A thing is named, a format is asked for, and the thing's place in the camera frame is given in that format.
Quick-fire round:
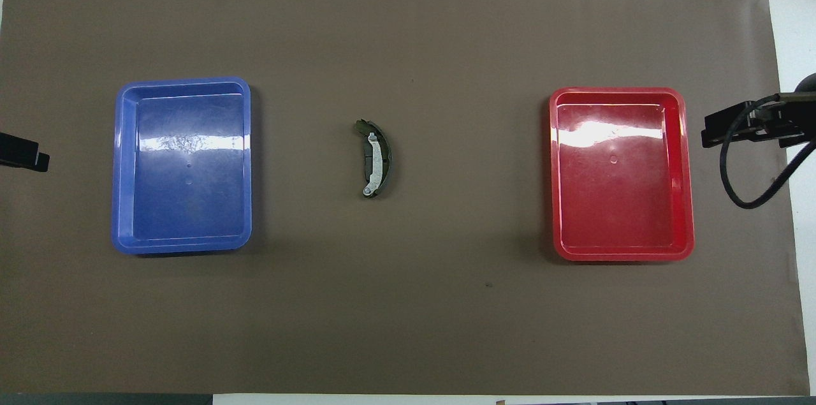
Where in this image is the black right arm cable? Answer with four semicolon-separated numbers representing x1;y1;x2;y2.
719;91;816;210

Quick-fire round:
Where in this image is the blue plastic tray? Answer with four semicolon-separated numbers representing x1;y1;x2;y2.
112;77;253;256

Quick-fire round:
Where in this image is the brown table mat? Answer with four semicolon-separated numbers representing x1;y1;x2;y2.
0;0;810;396

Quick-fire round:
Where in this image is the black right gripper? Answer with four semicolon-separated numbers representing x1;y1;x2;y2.
701;101;806;149

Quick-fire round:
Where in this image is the red plastic tray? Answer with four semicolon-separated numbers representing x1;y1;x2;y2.
549;87;696;262

